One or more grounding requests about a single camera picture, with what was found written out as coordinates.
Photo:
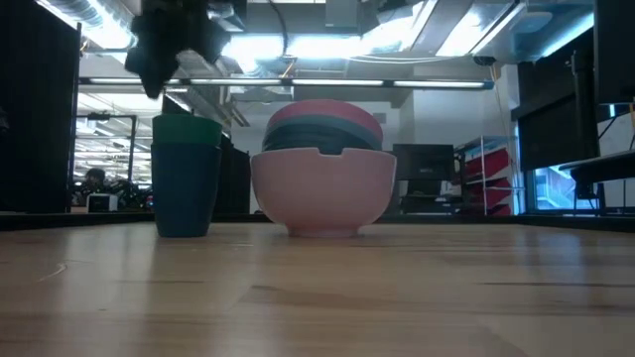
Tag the white box device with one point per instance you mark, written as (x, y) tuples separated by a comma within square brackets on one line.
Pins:
[(101, 202)]

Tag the dark desk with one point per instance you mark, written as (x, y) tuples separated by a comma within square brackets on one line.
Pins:
[(600, 168)]

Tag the long ceiling light bar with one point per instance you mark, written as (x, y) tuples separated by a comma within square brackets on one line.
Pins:
[(297, 82)]

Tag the person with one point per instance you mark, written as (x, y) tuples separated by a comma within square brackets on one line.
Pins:
[(93, 181)]

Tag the green bowl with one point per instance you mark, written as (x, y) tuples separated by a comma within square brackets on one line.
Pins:
[(342, 124)]

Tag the black computer monitor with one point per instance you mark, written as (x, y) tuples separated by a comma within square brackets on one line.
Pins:
[(423, 161)]

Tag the blue plastic cup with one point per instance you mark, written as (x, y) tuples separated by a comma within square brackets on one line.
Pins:
[(185, 191)]

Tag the stack of coloured plates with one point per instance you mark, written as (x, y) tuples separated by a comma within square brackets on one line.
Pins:
[(325, 110)]

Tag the large black screen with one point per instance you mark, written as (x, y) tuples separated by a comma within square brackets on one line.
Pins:
[(614, 49)]

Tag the dark partition wall panel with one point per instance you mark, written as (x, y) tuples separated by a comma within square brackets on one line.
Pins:
[(233, 178)]

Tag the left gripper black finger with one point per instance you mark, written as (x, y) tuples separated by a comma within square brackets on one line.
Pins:
[(151, 67)]

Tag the white shelf with red bins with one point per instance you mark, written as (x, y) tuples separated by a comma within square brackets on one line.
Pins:
[(488, 176)]

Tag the black metal frame stand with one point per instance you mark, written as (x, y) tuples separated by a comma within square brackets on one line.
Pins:
[(131, 144)]

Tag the pink bowl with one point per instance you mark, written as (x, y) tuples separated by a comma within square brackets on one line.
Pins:
[(322, 191)]

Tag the black curtain panel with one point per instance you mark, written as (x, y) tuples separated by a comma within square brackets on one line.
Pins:
[(35, 114)]

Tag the dark blue bowl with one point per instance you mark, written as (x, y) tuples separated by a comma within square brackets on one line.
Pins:
[(317, 139)]

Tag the green plastic cup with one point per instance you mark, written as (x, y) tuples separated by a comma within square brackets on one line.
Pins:
[(186, 130)]

